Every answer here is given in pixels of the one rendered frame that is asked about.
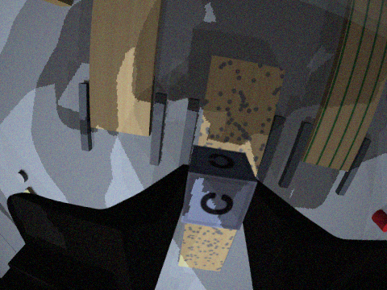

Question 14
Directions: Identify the red cylinder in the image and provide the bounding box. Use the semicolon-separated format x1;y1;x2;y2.
372;209;387;232

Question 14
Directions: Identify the dark grey cube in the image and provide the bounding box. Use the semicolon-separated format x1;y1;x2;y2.
181;145;258;231

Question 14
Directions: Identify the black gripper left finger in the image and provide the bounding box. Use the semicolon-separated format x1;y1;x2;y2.
6;164;189;290

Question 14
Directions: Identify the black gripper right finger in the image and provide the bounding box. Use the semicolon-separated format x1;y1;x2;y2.
243;181;387;290

